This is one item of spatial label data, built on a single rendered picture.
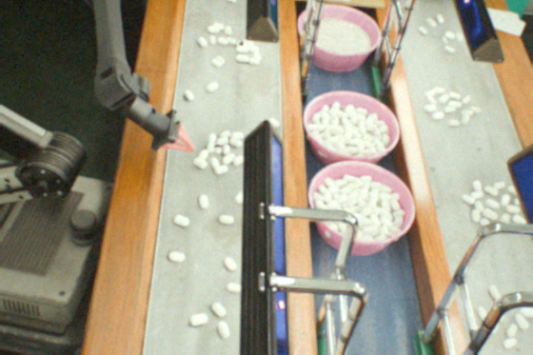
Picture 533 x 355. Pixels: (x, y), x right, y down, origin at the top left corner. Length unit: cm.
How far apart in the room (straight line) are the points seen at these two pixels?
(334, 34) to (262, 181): 111
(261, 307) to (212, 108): 94
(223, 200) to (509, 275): 71
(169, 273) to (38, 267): 47
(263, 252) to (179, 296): 42
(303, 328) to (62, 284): 69
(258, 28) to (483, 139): 76
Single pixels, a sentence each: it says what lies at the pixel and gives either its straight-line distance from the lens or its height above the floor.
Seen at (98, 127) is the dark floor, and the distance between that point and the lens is 303.
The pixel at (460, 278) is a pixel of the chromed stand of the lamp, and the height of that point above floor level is 97.
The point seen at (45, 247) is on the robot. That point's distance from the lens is 203.
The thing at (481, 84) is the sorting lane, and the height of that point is 74.
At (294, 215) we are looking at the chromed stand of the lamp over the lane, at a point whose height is 112.
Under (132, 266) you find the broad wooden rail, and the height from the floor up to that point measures 76.
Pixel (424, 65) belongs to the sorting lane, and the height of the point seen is 74.
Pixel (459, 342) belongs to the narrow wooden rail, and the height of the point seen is 76.
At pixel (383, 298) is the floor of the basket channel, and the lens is 176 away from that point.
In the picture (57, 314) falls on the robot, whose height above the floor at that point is 41.
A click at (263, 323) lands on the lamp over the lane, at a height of 111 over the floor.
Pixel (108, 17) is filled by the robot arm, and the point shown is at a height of 103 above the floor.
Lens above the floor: 208
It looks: 45 degrees down
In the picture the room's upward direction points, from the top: 10 degrees clockwise
